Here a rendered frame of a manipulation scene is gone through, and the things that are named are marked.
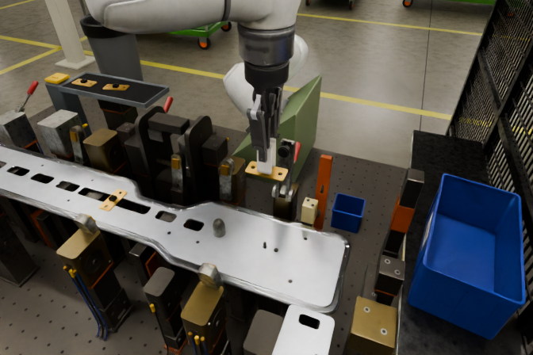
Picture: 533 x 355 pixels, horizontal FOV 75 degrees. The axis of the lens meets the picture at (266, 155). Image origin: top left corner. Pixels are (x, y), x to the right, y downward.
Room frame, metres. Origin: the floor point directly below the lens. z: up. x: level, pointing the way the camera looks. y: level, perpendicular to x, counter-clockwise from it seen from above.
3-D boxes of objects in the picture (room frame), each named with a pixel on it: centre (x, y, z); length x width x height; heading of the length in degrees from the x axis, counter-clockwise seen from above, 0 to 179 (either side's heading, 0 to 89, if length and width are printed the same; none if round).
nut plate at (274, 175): (0.55, 0.00, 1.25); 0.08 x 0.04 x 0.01; 70
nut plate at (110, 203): (0.72, 0.44, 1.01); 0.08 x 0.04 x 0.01; 160
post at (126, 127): (0.95, 0.45, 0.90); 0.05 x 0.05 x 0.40; 69
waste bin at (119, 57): (3.53, 1.57, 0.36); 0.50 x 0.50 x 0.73
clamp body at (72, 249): (0.52, 0.45, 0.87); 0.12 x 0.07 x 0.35; 159
